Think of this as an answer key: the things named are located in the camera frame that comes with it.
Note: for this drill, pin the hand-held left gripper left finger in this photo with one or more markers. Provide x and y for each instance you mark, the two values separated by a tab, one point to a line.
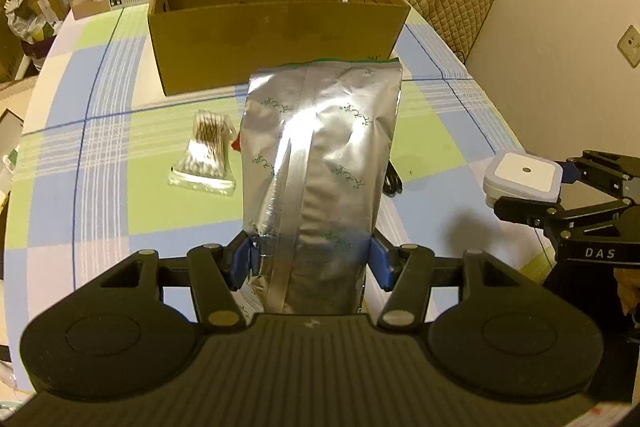
241	259

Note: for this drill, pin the cotton swab packet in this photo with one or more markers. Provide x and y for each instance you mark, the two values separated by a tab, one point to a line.
202	157

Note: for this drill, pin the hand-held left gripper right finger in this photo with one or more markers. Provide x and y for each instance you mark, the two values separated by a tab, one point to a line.
380	263

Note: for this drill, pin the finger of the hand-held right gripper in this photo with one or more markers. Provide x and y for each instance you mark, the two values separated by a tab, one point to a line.
607	172
530	212

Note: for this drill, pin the cardboard box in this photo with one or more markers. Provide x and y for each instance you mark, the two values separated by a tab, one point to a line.
275	42

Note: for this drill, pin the white square container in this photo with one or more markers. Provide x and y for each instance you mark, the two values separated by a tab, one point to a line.
522	172

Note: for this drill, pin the plaid tablecloth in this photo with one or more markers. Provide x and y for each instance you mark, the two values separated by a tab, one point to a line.
125	132

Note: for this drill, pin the silver foil bag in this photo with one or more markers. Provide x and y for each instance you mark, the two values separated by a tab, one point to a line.
320	157

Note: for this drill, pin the clear plastic bag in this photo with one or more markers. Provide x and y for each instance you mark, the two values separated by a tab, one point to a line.
30	2

